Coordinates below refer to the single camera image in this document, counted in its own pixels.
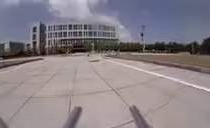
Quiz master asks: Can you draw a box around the small grey building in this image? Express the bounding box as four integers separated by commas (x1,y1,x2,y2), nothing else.
0,40,28,57

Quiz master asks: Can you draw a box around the grey concrete slab pavement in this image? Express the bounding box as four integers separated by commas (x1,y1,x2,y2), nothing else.
0,54,210,128

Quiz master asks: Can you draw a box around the robot's own part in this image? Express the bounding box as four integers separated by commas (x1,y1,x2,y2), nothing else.
62,106,83,128
128,104,151,128

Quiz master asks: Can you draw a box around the low concrete kerb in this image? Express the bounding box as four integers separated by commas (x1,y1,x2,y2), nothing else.
109,54,210,76
0,56,44,71

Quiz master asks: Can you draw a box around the pole with sign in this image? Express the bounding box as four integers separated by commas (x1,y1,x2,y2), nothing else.
138,24,148,53

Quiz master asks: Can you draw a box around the row of trees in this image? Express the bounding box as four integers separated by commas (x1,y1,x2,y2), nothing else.
118,35,210,56

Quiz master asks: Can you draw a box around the white multi-storey building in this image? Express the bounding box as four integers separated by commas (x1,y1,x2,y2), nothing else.
30,21,120,56

